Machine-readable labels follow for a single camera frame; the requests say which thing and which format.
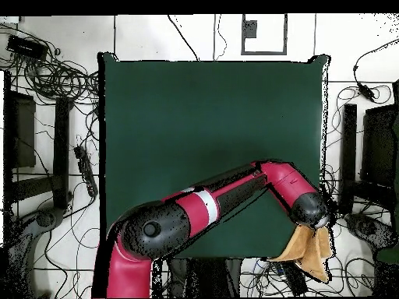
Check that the dark grey square plate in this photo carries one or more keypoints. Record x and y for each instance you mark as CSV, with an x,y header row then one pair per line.
x,y
250,29

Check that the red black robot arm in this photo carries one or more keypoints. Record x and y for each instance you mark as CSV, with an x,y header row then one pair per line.
x,y
199,208

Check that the black box device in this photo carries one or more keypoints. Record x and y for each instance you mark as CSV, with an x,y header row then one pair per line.
x,y
26,47

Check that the black stand frame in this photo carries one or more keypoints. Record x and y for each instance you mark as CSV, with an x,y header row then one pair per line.
x,y
205,277

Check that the black long post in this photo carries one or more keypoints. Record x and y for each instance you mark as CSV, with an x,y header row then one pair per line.
x,y
349,155
61,149

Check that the dark green table cloth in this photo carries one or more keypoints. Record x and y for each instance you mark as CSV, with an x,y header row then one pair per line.
x,y
187,124

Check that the grey square floor frame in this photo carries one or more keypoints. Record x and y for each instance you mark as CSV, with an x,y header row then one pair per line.
x,y
284,34

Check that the tan terry towel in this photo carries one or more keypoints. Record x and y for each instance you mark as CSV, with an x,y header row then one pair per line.
x,y
311,252

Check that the black power strip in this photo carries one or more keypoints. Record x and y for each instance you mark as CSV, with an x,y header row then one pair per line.
x,y
294,280
85,169

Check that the black grey stand base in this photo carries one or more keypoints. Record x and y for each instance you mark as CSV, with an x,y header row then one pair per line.
x,y
366,226
46,219

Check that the black flat panel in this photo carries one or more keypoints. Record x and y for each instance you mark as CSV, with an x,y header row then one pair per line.
x,y
25,130
378,146

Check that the green object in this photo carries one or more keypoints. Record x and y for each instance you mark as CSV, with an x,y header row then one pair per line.
x,y
388,256

